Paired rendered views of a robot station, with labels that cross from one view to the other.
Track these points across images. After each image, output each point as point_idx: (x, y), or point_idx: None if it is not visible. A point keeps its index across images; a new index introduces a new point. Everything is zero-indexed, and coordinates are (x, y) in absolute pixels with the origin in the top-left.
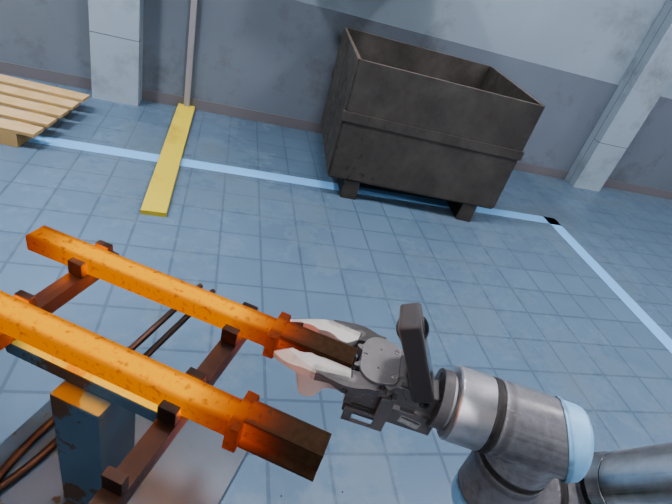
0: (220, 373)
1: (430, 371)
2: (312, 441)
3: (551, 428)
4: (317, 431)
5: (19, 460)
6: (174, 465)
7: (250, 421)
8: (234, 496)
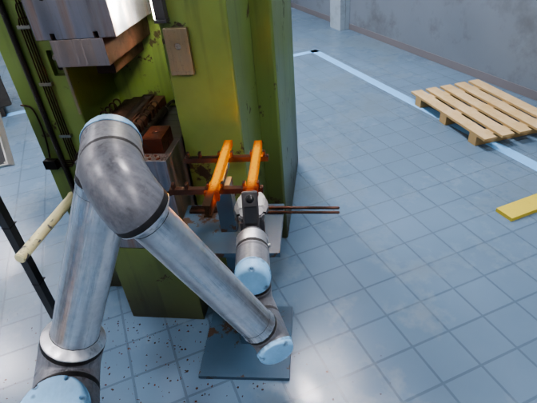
0: (234, 193)
1: (248, 219)
2: (205, 203)
3: (240, 256)
4: (208, 203)
5: None
6: None
7: (206, 192)
8: (337, 357)
